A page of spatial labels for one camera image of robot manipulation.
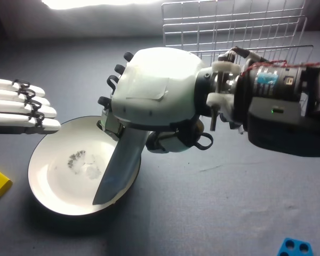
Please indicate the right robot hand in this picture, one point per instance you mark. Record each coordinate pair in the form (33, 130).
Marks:
(160, 88)

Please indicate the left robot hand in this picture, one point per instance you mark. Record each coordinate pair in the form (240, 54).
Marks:
(13, 106)

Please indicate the yellow block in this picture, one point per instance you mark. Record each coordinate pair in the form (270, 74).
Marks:
(0, 181)

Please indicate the white backdrop sheet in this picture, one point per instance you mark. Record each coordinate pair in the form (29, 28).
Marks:
(109, 21)

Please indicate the blue block with holes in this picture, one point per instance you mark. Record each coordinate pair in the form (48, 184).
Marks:
(296, 244)

